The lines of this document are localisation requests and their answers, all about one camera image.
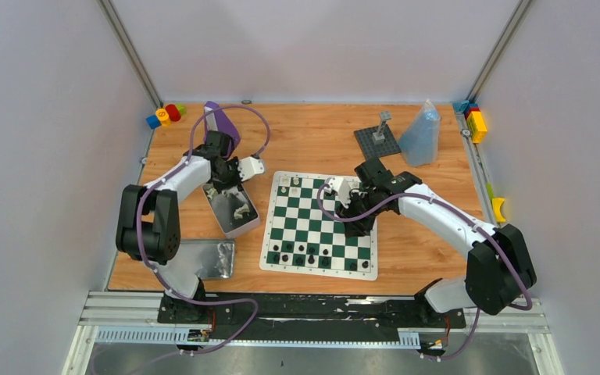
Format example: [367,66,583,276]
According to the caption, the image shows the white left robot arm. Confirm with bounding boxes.
[115,130,238,323]

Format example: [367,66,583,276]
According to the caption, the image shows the white chess pieces in tin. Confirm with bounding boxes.
[227,188,252,220]

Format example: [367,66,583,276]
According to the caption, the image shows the yellow curved block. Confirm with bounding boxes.
[491,197,507,223]

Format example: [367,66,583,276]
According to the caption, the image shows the colourful toy block stack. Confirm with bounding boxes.
[145,104,187,130]

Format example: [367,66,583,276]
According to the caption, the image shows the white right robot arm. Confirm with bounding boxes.
[318,158,537,327]

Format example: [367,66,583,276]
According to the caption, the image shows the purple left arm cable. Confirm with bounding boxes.
[134,105,272,312]

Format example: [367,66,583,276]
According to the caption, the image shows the silver tin lid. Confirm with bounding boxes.
[173,239,236,280]

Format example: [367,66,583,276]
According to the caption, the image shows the blue plastic bag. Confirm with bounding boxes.
[398,100,441,167]

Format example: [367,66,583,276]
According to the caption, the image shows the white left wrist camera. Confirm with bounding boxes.
[237,155,266,182]

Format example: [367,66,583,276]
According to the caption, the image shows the silver tin box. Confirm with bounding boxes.
[202,184,261,239]

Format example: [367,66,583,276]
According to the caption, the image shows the grey lego baseplate with tower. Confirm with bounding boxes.
[354,111,401,160]

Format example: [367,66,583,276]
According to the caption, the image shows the purple metronome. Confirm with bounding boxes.
[203,111,241,157]

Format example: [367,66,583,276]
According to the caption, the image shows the green white chess board mat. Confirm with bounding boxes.
[259,171,378,281]

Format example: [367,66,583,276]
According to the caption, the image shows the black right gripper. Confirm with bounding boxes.
[335,190,388,239]

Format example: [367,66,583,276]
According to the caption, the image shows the yellow red blue duplo bricks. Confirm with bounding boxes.
[452,101,488,144]

